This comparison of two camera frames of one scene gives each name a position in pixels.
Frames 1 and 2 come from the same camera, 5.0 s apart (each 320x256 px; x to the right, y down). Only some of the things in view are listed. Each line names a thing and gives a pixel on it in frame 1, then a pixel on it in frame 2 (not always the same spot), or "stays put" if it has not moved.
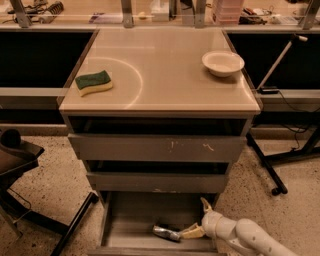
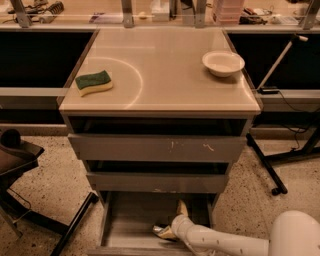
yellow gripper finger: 206,206 → 181,208
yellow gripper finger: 193,231 → 168,233
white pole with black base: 274,89 stays put
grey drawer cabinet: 159,116 stays put
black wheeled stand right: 279,186 stays put
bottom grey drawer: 130,216 stays put
